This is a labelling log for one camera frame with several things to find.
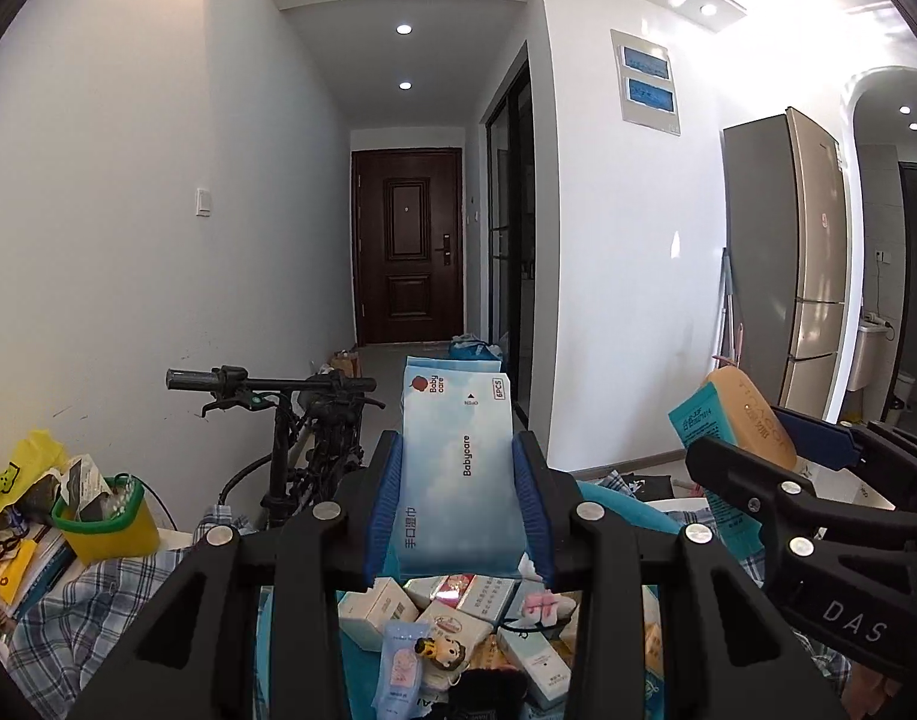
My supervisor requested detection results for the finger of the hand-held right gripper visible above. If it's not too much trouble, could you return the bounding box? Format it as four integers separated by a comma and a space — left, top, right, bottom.
771, 403, 917, 515
685, 435, 830, 586

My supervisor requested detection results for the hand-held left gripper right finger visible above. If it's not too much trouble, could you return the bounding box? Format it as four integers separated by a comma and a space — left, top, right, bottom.
510, 431, 830, 720

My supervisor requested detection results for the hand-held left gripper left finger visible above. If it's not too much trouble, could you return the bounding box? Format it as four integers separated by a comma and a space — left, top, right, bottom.
68, 429, 408, 720

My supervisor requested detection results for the amber soap bar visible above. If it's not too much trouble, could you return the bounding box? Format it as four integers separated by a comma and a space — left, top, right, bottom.
707, 367, 798, 470

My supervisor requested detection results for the teal packet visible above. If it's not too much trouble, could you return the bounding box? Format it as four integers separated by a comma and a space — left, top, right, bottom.
668, 379, 766, 560

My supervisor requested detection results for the blue wet wipes packet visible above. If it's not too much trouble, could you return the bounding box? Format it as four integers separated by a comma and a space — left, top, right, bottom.
393, 355, 530, 578

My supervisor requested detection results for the blue plastic basin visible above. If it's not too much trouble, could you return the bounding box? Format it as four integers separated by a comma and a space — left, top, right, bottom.
252, 480, 684, 720

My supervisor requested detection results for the cream tissue packet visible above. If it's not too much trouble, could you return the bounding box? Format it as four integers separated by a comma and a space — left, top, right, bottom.
417, 600, 497, 646

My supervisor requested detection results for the light blue sachet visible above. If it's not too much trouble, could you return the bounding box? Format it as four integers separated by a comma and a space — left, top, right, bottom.
372, 621, 433, 720

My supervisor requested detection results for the cream box with barcode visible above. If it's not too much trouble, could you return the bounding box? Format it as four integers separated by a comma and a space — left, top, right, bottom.
338, 577, 418, 650

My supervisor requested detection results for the red and grey cigarette carton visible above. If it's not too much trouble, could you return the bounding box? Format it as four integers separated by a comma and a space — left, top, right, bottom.
432, 574, 515, 623

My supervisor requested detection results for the black bicycle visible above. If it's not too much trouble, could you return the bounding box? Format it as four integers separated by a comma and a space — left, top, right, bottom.
166, 366, 388, 533

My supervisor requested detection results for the tall teal and white box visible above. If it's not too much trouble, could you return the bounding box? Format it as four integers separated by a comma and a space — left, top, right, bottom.
495, 622, 572, 710

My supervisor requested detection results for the folded drying rack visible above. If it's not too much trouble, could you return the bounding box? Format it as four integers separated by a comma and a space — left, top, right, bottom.
713, 246, 748, 368

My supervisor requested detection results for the steel refrigerator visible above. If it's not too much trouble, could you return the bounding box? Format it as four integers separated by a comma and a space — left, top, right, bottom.
722, 106, 853, 421

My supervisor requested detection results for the blue bag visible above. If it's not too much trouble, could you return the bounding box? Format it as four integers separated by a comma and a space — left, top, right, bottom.
449, 331, 504, 361

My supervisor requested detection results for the orange box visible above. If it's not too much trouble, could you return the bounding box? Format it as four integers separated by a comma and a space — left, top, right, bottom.
642, 585, 665, 680

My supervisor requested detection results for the yellow bin with green rim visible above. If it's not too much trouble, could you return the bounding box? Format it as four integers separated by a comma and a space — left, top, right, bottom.
51, 474, 161, 566

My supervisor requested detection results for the black framed glass door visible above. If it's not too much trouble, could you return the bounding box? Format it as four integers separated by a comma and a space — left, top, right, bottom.
482, 41, 538, 421

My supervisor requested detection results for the black and white carton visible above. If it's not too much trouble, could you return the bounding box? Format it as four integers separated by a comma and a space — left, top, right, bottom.
57, 454, 115, 522

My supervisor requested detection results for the blue plaid cloth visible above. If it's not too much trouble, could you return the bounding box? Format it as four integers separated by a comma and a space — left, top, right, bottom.
8, 469, 853, 720

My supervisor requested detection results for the yellow plastic bag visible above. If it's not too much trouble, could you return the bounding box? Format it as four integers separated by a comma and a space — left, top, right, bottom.
0, 429, 70, 533

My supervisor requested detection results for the yellow book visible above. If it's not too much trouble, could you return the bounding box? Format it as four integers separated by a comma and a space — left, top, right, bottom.
0, 536, 40, 605

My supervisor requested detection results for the small doll keychain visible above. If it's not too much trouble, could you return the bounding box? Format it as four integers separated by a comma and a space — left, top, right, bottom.
415, 634, 470, 672

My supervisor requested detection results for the black cable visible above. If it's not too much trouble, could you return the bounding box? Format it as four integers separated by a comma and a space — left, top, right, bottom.
136, 476, 181, 533

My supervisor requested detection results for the wall electrical panel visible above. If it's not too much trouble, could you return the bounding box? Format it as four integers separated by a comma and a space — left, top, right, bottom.
610, 28, 682, 136

